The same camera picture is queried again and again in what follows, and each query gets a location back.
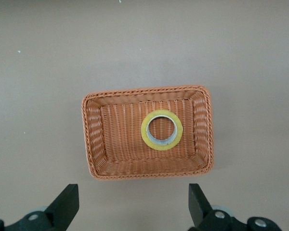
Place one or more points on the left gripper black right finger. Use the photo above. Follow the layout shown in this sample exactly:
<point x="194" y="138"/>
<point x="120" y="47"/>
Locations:
<point x="200" y="207"/>

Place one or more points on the brown wicker basket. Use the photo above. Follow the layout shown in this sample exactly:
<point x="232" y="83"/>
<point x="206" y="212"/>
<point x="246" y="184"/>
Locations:
<point x="110" y="134"/>

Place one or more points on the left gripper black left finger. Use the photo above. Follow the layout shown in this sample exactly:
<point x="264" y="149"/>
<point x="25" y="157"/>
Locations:
<point x="62" y="207"/>

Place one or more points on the beige bread piece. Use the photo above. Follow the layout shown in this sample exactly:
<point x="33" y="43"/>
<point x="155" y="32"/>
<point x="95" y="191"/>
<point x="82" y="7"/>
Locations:
<point x="144" y="131"/>

